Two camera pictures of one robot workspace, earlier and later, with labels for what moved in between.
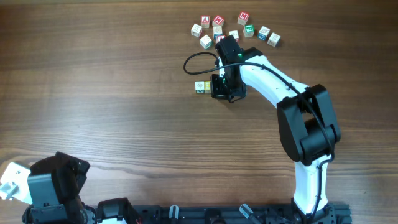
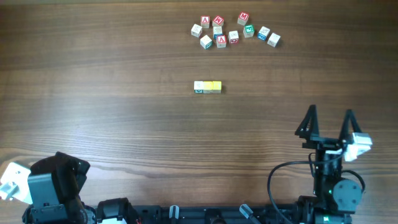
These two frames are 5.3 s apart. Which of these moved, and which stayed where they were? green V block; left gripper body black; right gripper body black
Moved: right gripper body black
Stayed: green V block; left gripper body black
